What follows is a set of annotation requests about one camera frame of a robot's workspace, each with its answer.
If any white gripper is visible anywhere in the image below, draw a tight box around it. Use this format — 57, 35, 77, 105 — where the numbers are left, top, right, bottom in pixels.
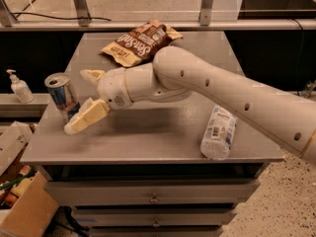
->
64, 68, 133, 135

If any red bull can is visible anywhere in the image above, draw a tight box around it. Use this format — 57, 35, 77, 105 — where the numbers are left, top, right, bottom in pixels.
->
44, 73, 80, 122

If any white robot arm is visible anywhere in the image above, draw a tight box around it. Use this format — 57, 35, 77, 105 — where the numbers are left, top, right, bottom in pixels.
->
64, 46, 316, 164

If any brown sea salt chip bag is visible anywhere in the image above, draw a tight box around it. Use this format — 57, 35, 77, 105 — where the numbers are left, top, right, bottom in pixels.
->
102, 20, 183, 67

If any white pump dispenser bottle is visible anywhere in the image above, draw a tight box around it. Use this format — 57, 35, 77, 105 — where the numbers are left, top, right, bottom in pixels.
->
6, 69, 34, 104

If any grey drawer cabinet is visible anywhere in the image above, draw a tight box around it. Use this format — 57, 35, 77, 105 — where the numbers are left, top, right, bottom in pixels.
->
20, 31, 284, 237

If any top drawer knob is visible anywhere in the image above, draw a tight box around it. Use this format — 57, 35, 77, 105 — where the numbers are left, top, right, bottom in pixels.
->
149, 195, 159, 204

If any drawer knob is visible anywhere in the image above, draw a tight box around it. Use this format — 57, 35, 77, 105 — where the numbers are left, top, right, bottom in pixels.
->
152, 220, 161, 228
149, 195, 159, 204

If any clear plastic water bottle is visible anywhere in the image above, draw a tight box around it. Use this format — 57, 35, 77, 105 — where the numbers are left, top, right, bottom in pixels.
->
200, 105, 238, 159

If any open cardboard box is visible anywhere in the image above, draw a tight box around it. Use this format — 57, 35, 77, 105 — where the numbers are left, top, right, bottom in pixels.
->
0, 121, 58, 237

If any black cable on floor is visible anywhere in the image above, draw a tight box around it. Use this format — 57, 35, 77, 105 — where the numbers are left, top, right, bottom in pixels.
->
9, 11, 113, 22

